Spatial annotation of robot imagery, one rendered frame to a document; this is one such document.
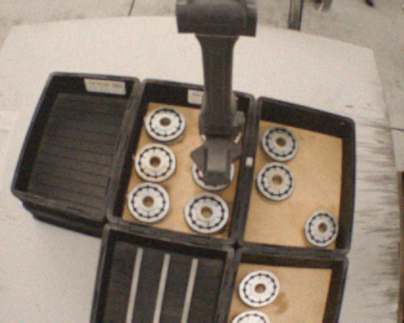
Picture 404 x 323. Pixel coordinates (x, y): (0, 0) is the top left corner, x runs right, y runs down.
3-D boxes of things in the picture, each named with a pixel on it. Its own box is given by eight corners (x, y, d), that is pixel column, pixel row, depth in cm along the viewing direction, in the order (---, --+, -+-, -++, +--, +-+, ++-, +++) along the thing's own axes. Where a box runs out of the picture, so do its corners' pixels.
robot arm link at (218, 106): (256, -11, 55) (178, -14, 55) (258, 16, 53) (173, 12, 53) (245, 113, 95) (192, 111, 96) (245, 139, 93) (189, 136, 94)
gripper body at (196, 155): (242, 155, 108) (246, 140, 101) (205, 179, 105) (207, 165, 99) (225, 134, 110) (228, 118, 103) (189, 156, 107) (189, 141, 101)
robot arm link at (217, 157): (243, 108, 91) (199, 106, 91) (242, 162, 86) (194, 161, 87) (240, 136, 102) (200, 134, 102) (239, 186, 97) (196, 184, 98)
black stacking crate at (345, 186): (251, 117, 128) (257, 96, 118) (343, 138, 128) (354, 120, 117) (231, 257, 111) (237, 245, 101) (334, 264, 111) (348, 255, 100)
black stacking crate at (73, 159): (57, 92, 130) (51, 72, 120) (142, 101, 129) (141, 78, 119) (21, 208, 113) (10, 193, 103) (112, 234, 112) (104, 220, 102)
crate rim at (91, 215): (52, 75, 121) (50, 70, 119) (142, 82, 120) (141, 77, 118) (11, 196, 104) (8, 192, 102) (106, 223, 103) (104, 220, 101)
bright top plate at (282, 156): (262, 124, 122) (262, 123, 122) (297, 129, 122) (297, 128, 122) (261, 159, 118) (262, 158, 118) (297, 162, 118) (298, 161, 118)
